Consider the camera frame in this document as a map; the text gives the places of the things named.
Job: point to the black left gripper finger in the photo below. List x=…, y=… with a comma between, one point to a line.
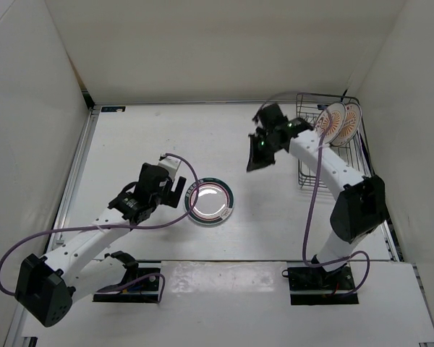
x=171, y=199
x=180, y=185

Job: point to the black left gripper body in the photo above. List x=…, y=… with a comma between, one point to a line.
x=155, y=203

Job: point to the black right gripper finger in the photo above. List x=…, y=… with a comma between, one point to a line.
x=270, y=116
x=260, y=154

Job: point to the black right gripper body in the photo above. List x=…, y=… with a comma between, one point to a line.
x=269, y=141

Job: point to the green red rimmed white plate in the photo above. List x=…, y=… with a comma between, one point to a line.
x=210, y=202

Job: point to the orange sunburst plate front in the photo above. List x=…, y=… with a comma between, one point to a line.
x=330, y=121

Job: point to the orange sunburst plate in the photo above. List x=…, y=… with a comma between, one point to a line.
x=350, y=126
x=330, y=121

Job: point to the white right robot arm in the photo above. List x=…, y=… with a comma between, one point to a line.
x=360, y=200

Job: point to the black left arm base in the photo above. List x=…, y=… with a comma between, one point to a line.
x=139, y=284

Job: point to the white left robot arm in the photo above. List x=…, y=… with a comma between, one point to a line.
x=49, y=285

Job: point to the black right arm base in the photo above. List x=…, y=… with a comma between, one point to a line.
x=313, y=286

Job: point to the small label sticker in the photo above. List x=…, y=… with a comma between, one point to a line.
x=113, y=109

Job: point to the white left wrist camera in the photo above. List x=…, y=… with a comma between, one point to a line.
x=170, y=163

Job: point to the aluminium table edge rail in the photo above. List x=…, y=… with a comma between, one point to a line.
x=392, y=242

